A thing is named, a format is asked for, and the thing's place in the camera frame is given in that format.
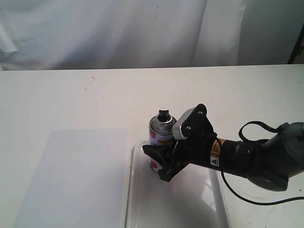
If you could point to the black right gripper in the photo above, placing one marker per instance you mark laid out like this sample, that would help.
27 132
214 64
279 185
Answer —
170 159

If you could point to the white backdrop cloth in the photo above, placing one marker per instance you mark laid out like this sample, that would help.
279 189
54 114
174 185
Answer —
106 34

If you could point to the white spray paint can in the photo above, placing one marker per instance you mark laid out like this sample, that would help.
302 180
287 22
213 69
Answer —
160 128

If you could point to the black stand in corner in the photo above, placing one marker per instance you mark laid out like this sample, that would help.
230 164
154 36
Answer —
297 50

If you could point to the white plastic tray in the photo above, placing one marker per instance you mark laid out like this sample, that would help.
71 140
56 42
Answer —
192 199

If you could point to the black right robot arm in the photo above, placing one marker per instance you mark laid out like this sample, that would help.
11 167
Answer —
267 163

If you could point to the white paper sheet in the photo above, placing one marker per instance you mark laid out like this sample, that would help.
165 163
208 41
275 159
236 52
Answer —
79 182

